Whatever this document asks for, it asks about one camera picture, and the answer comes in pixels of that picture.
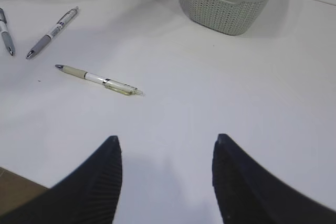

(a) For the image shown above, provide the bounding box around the beige grip white pen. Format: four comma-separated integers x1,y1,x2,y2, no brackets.
55,64,144,96

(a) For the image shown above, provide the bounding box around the grey grip pen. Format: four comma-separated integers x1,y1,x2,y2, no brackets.
0,8,15,56
26,6,79,60

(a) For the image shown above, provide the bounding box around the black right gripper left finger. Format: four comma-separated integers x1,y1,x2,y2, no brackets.
1,136,123,223

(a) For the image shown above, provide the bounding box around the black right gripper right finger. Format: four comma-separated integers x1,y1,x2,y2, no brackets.
212,134,335,223

